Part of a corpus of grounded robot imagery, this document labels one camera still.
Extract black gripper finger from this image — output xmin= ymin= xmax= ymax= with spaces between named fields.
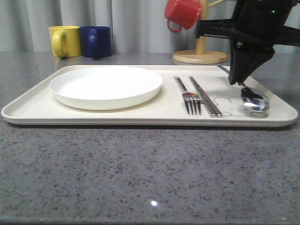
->
xmin=228 ymin=42 xmax=251 ymax=85
xmin=248 ymin=45 xmax=275 ymax=75

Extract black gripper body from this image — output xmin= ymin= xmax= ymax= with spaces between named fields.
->
xmin=195 ymin=0 xmax=300 ymax=46

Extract silver metal spoon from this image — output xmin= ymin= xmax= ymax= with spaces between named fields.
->
xmin=224 ymin=82 xmax=270 ymax=112

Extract silver metal chopsticks pair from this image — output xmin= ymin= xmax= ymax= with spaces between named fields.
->
xmin=189 ymin=76 xmax=223 ymax=117

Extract silver metal fork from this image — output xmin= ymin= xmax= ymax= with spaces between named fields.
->
xmin=174 ymin=76 xmax=201 ymax=116

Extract white round plate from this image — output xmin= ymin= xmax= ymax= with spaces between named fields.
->
xmin=49 ymin=66 xmax=163 ymax=111

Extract wooden mug tree stand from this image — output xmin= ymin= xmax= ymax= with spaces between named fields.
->
xmin=172 ymin=0 xmax=227 ymax=64

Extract beige rabbit print tray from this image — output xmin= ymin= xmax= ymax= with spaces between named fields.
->
xmin=1 ymin=65 xmax=298 ymax=128

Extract red mug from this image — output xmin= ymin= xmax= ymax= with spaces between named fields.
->
xmin=164 ymin=0 xmax=201 ymax=33

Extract dark blue mug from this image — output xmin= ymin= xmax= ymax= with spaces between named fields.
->
xmin=79 ymin=26 xmax=112 ymax=58

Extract yellow mug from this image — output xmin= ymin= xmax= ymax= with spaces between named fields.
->
xmin=48 ymin=26 xmax=82 ymax=58

